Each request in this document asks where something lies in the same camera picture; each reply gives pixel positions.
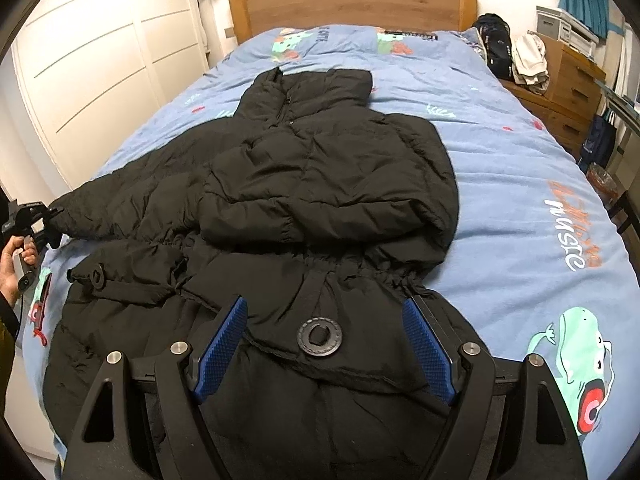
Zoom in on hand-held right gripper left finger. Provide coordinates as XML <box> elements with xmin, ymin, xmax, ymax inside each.
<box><xmin>62</xmin><ymin>295</ymin><xmax>251</xmax><ymax>480</ymax></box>

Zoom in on grey storage box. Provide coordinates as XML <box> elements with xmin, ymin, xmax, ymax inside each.
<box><xmin>535</xmin><ymin>6</ymin><xmax>599</xmax><ymax>58</ymax></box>

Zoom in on black chair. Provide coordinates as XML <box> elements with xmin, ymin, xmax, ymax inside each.
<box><xmin>607</xmin><ymin>192</ymin><xmax>640</xmax><ymax>241</ymax></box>

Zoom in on glass table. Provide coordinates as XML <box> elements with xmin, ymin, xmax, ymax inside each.
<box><xmin>597</xmin><ymin>85</ymin><xmax>640</xmax><ymax>126</ymax></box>

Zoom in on person's left forearm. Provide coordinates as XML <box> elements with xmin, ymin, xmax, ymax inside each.
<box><xmin>0</xmin><ymin>290</ymin><xmax>21</xmax><ymax>411</ymax></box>

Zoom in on blue printed blanket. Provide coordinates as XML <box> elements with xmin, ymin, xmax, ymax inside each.
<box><xmin>15</xmin><ymin>25</ymin><xmax>640</xmax><ymax>480</ymax></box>

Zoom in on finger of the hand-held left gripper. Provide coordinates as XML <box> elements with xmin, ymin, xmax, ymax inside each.
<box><xmin>46</xmin><ymin>204</ymin><xmax>67</xmax><ymax>250</ymax></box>

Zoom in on pile of white clothes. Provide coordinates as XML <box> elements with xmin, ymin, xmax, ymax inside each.
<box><xmin>509</xmin><ymin>32</ymin><xmax>551</xmax><ymax>93</ymax></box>

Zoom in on white wardrobe doors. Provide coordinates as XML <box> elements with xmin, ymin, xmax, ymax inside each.
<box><xmin>10</xmin><ymin>0</ymin><xmax>212</xmax><ymax>201</ymax></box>

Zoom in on black backpack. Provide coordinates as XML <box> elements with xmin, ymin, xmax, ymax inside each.
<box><xmin>472</xmin><ymin>13</ymin><xmax>514</xmax><ymax>81</ymax></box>

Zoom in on navy tote bag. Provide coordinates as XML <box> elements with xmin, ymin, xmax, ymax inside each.
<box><xmin>580</xmin><ymin>107</ymin><xmax>621</xmax><ymax>171</ymax></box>

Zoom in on wooden dresser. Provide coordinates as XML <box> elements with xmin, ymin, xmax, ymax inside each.
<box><xmin>500</xmin><ymin>35</ymin><xmax>608</xmax><ymax>153</ymax></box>

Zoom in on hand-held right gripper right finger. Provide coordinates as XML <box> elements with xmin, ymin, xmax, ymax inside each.
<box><xmin>401</xmin><ymin>296</ymin><xmax>589</xmax><ymax>480</ymax></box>

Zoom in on person's left hand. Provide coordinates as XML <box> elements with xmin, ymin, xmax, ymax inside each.
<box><xmin>0</xmin><ymin>234</ymin><xmax>39</xmax><ymax>307</ymax></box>

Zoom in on wooden headboard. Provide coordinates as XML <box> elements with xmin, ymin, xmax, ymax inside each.
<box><xmin>228</xmin><ymin>0</ymin><xmax>478</xmax><ymax>46</ymax></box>

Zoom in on black puffer jacket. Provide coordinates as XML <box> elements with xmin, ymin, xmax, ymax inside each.
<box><xmin>42</xmin><ymin>67</ymin><xmax>493</xmax><ymax>480</ymax></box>

